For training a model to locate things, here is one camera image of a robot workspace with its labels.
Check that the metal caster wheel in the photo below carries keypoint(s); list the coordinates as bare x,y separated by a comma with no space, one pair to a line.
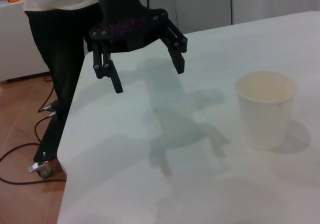
43,170

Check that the grey tall cabinet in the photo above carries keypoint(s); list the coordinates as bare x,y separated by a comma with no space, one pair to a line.
200,4

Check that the person in white shirt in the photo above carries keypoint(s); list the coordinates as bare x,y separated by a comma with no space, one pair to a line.
57,46

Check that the white paper cup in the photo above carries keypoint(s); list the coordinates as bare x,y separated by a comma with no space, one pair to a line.
265,124

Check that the white low cabinet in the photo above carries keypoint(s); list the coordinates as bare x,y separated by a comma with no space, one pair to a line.
17,46

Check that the black stand base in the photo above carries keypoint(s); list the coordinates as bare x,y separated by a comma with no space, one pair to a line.
51,139

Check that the small orange object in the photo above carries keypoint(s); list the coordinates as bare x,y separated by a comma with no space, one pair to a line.
12,0

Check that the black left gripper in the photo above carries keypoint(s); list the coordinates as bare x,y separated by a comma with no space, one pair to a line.
125,21

